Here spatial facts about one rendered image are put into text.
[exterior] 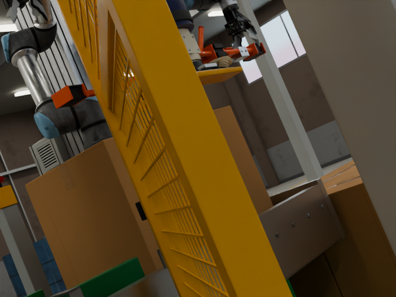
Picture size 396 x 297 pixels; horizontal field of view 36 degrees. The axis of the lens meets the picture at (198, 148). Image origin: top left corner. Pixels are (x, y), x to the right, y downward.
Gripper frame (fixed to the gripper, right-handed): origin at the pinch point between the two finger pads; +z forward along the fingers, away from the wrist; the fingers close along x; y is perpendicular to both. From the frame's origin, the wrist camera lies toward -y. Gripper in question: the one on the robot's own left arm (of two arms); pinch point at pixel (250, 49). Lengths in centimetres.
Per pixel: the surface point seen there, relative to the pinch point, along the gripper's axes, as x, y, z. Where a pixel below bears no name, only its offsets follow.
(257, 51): 4.6, 4.4, 3.0
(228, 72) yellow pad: 15, 54, 14
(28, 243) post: -54, 106, 42
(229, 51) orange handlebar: 3.7, 25.7, 1.6
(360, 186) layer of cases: 43, 53, 67
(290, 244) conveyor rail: 30, 87, 73
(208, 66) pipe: 14, 62, 11
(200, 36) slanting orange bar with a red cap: 1.5, 38.2, -6.6
